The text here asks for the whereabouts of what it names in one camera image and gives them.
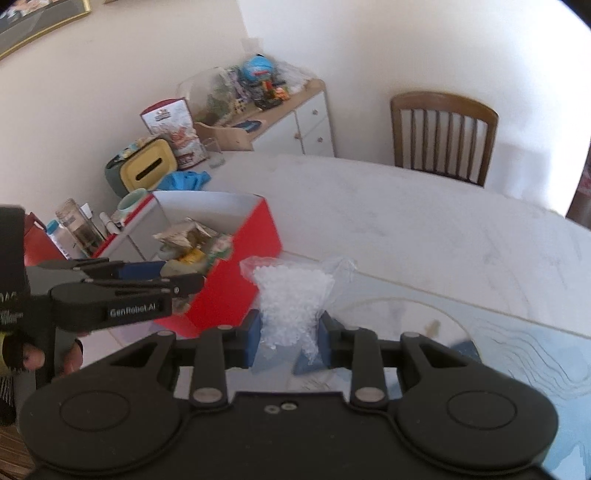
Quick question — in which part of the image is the bag of white granules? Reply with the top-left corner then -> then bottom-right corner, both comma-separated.
239,256 -> 358,370

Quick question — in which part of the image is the mint green mug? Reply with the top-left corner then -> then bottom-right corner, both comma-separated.
115,189 -> 151,229

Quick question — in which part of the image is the beige rounded object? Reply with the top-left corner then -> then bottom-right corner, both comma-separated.
164,258 -> 204,278

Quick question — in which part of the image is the red container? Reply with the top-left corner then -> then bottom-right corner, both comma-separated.
23,211 -> 65,266

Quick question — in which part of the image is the teal cap bottle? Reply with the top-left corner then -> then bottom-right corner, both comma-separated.
45,219 -> 75,259

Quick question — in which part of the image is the white wooden sideboard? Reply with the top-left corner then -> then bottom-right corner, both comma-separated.
231,78 -> 337,158

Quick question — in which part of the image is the light wooden chair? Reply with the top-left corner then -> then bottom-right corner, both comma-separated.
193,121 -> 254,152

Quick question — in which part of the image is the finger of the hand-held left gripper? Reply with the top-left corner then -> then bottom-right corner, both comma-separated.
28,257 -> 168,285
87,272 -> 206,299

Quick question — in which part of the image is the blue globe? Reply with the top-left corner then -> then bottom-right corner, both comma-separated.
241,55 -> 276,85

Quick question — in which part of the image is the foil snack packet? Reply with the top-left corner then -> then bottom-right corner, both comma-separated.
152,218 -> 220,248

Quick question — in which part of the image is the red white cardboard box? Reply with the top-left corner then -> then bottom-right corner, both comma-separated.
90,191 -> 283,337

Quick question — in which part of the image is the dark blue pouch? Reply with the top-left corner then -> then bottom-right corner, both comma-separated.
293,348 -> 324,374

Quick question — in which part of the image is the printed pouch with green tassel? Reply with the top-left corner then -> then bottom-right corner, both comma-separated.
203,233 -> 234,273

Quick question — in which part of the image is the drinking glass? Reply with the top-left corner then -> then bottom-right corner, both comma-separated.
201,137 -> 225,168

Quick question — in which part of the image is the glass jar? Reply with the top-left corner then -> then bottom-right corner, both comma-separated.
55,198 -> 105,259

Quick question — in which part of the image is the printed snack bag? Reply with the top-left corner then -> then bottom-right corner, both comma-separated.
140,97 -> 208,171

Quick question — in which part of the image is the brown wooden chair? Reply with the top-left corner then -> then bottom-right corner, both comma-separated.
390,91 -> 499,188

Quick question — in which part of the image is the clear plastic bag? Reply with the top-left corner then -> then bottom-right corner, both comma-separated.
277,60 -> 308,90

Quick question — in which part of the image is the blue contour-print table mat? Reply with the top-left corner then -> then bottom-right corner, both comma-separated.
351,295 -> 591,480

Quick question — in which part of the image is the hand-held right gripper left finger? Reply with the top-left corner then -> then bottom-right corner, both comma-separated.
62,309 -> 262,408

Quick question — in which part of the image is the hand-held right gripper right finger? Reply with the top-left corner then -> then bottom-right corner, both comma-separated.
318,311 -> 515,409

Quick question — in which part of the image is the framed picture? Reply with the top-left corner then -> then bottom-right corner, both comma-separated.
0,0 -> 93,61

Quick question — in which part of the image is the person's left hand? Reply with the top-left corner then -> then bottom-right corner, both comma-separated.
0,332 -> 85,374

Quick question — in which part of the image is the yellow tissue box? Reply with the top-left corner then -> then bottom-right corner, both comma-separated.
104,138 -> 178,197

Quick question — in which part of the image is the blue cloth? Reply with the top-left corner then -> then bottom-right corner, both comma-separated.
159,170 -> 212,191

